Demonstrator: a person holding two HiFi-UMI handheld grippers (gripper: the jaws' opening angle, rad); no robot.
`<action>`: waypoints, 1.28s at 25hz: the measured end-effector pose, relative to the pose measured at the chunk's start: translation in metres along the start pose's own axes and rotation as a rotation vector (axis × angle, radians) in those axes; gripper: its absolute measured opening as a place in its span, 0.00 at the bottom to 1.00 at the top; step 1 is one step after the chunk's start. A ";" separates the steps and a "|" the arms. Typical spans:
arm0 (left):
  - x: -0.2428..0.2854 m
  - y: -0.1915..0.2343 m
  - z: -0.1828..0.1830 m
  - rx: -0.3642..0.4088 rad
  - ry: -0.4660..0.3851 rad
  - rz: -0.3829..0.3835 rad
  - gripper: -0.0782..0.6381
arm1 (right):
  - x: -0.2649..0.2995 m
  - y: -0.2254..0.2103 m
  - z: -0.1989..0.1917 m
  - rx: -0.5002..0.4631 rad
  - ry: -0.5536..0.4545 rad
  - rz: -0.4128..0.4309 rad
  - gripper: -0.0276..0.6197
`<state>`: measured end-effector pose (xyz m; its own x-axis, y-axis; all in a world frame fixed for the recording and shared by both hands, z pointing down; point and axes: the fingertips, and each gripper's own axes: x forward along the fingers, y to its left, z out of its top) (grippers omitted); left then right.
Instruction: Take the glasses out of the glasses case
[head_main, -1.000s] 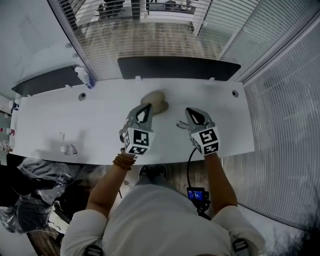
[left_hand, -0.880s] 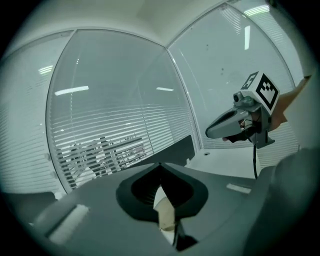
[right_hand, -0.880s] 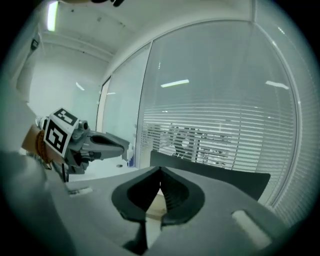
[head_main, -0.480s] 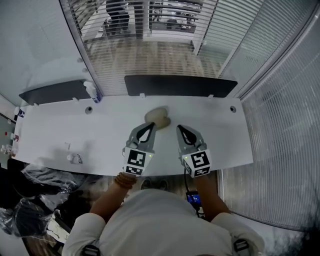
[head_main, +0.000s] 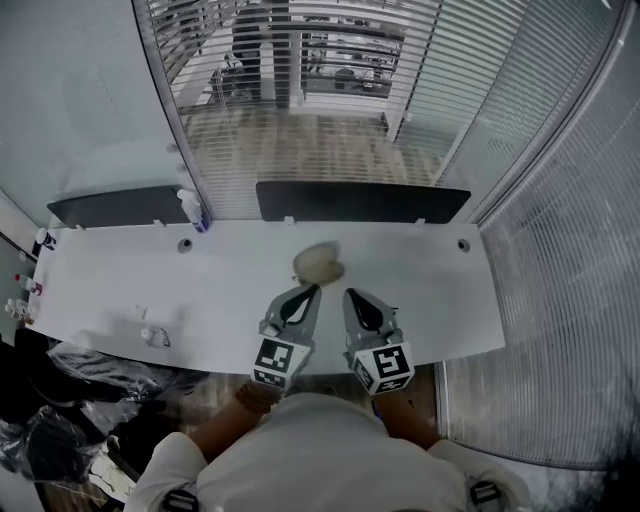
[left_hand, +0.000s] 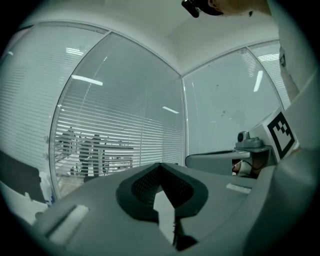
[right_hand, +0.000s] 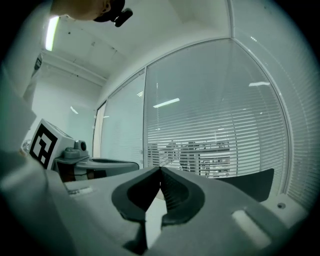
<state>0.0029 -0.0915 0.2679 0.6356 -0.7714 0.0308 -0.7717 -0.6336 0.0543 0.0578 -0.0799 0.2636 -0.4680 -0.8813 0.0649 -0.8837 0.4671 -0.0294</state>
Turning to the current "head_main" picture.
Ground black bag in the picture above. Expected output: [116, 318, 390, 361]
[0, 327, 66, 426]

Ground clear plastic bag dark contents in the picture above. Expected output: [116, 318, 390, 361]
[47, 342, 211, 407]
[0, 402, 142, 484]

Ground white papers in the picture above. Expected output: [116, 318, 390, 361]
[87, 434, 142, 502]

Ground background office chair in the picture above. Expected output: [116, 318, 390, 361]
[209, 54, 251, 102]

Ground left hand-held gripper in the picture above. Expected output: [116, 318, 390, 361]
[251, 284, 324, 391]

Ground black strap buckle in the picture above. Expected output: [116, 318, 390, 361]
[469, 479, 502, 507]
[162, 488, 200, 512]

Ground dark grey table mat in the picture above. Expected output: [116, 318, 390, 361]
[255, 180, 472, 225]

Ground person's white shirt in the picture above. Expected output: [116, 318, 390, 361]
[124, 392, 531, 512]

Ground brown beaded bracelet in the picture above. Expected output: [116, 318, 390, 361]
[234, 380, 281, 415]

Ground beige glasses case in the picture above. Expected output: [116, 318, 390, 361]
[292, 240, 346, 287]

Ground white spray bottle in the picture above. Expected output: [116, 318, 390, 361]
[177, 188, 211, 234]

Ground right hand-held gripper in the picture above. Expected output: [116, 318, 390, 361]
[342, 288, 416, 397]

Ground background office desks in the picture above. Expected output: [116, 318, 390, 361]
[299, 29, 407, 99]

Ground person's left forearm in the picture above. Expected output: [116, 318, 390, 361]
[187, 394, 281, 464]

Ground dark desk divider panel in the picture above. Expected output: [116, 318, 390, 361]
[47, 184, 194, 229]

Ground cluster of small bottles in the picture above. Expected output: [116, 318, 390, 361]
[3, 297, 39, 326]

